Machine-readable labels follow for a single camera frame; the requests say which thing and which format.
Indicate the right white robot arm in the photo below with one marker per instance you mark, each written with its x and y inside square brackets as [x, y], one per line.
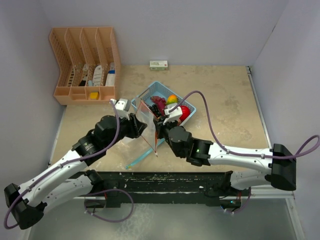
[266, 166]

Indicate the blue plastic basket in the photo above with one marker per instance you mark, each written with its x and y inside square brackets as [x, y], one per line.
[157, 89]

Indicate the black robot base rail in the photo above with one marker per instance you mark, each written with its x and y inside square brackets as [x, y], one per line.
[205, 188]

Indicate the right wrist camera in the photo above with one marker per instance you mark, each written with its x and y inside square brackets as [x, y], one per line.
[173, 112]

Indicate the white blue tube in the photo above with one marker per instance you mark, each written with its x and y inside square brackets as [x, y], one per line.
[111, 76]

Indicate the orange desk organizer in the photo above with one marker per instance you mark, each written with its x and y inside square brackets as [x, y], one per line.
[89, 63]

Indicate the red apple toy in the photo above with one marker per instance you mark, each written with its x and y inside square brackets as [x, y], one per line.
[185, 113]

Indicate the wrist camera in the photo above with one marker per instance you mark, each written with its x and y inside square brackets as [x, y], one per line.
[173, 112]
[122, 107]

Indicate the red grapes toy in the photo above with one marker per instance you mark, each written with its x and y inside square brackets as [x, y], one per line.
[158, 100]

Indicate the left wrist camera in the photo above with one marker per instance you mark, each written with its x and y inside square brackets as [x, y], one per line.
[122, 107]

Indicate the white patterned pouch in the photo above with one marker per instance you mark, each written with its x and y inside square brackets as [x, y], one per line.
[97, 77]

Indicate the clear zip top bag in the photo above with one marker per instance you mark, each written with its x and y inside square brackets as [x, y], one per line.
[132, 148]

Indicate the small green white box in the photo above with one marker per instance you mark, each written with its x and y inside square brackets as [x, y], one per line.
[158, 65]

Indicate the yellow sponge block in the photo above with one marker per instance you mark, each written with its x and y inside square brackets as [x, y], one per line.
[94, 96]

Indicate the mango toy fruit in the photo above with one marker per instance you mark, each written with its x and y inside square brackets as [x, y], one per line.
[172, 99]

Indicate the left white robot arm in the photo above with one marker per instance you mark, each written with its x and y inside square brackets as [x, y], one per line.
[27, 202]

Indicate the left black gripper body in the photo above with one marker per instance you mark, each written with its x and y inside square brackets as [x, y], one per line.
[127, 128]

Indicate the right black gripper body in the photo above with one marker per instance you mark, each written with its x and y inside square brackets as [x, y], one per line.
[167, 127]

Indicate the black grapes toy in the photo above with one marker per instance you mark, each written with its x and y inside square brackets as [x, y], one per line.
[155, 110]

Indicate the black white card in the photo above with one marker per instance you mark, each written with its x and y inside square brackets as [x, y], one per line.
[84, 76]

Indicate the teal plastic strip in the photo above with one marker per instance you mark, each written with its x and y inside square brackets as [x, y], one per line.
[139, 159]

